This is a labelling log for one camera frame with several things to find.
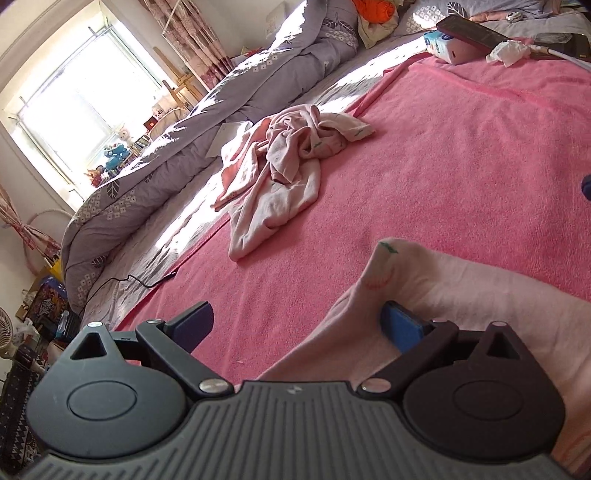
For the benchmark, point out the beige chair backrest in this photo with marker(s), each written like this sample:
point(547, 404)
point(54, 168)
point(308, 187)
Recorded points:
point(171, 121)

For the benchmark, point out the pink white hula hoop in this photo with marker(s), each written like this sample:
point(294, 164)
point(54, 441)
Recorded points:
point(46, 210)

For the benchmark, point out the salmon pink cloth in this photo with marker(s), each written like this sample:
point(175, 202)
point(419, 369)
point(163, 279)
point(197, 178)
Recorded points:
point(238, 170)

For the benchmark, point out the pink hanging curtain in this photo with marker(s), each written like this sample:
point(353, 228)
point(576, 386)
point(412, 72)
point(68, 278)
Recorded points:
point(194, 37)

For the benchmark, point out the purple floral pillow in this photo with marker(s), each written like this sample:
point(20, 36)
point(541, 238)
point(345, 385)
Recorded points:
point(429, 16)

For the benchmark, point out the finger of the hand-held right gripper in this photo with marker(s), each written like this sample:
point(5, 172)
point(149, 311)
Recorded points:
point(587, 187)

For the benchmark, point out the pink strawberry print pants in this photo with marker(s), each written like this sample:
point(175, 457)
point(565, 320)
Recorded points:
point(485, 295)

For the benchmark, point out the beige standing fan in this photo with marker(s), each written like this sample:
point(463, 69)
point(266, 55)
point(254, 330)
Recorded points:
point(5, 332)

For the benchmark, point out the white doll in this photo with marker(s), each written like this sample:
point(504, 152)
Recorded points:
point(124, 136)

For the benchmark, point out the wooden easel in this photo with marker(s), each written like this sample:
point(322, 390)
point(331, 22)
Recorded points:
point(184, 85)

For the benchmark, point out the white printed box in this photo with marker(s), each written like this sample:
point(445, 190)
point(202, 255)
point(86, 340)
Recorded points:
point(277, 21)

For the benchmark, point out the colourful printed box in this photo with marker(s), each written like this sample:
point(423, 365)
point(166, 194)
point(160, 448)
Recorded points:
point(46, 304)

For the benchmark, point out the yellow paper bag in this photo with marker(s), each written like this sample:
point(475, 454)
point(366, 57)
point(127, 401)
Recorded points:
point(56, 268)

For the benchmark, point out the tissue packet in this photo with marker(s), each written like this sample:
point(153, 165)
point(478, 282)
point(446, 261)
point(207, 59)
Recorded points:
point(455, 50)

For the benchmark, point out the dark red phone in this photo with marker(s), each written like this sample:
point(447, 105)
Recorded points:
point(475, 30)

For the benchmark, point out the purple floral duvet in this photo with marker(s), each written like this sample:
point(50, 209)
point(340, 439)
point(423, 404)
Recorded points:
point(138, 184)

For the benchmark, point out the patterned cloth covered cabinet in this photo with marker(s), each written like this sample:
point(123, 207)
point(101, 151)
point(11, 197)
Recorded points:
point(14, 415)

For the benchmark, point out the crumpled white tissue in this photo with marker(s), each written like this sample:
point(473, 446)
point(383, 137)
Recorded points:
point(508, 50)

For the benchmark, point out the blue plush toy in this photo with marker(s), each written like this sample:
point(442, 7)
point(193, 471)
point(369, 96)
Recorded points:
point(115, 154)

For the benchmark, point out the pink tied curtain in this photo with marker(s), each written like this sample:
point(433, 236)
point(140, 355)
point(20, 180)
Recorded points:
point(27, 230)

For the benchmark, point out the cream clothes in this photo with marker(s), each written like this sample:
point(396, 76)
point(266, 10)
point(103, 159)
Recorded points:
point(376, 34)

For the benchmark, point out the orange plush toy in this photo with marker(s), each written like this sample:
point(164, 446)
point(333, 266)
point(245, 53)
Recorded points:
point(94, 176)

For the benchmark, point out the small red box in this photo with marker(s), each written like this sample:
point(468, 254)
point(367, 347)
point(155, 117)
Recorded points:
point(150, 124)

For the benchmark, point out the lavender bedsheet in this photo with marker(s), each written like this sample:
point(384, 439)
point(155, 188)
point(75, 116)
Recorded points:
point(152, 244)

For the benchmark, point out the pink towel blanket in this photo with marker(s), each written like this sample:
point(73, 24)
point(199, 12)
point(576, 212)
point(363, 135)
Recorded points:
point(438, 161)

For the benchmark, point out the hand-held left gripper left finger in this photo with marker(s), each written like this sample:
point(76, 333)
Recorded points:
point(196, 323)

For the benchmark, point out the orange cloth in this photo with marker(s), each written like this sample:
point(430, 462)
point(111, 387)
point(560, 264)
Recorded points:
point(374, 9)

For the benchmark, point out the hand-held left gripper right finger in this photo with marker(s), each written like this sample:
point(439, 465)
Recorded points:
point(404, 325)

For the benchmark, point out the light pink crumpled top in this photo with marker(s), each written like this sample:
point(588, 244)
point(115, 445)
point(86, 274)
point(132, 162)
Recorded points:
point(277, 198)

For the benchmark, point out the white paper sheet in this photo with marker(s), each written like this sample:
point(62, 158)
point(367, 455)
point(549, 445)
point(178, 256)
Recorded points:
point(226, 138)

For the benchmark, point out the window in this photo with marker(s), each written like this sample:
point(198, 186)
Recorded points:
point(78, 106)

